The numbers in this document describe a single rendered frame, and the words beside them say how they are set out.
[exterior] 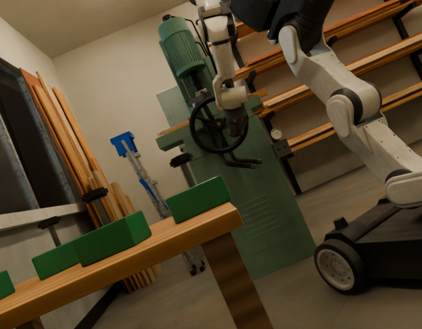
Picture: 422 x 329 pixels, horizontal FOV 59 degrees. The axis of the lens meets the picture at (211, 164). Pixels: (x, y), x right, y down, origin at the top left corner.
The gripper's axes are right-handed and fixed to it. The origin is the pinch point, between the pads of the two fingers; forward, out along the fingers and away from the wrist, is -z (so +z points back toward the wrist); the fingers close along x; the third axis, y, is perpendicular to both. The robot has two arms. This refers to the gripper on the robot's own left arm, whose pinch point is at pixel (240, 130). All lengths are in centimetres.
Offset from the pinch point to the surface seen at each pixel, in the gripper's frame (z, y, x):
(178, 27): -2, 65, 52
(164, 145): -24, 45, -9
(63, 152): -95, 172, -17
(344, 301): -9, -63, -47
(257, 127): -30.2, 5.6, 21.3
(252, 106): -24.4, 11.6, 29.7
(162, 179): -241, 166, 38
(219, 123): -9.0, 15.4, 4.9
